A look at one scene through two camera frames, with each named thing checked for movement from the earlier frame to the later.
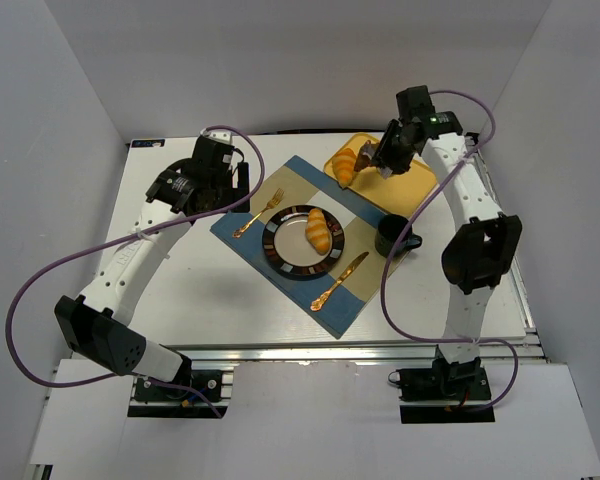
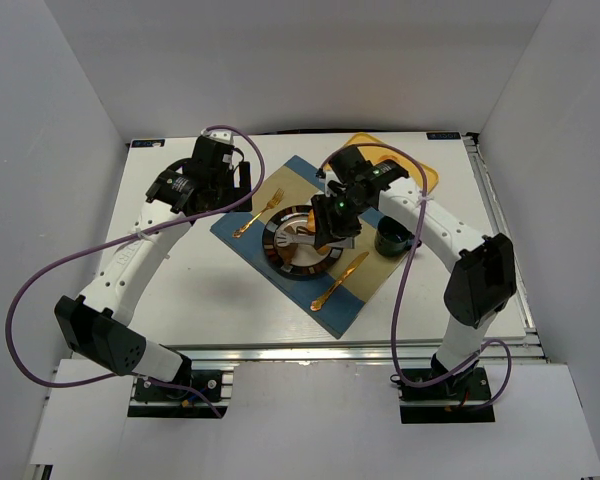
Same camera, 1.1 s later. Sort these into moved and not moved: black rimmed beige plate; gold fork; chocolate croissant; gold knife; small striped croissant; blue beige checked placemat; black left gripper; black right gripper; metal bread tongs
Moved: chocolate croissant; metal bread tongs; black right gripper
Not moved: gold fork; gold knife; small striped croissant; blue beige checked placemat; black rimmed beige plate; black left gripper
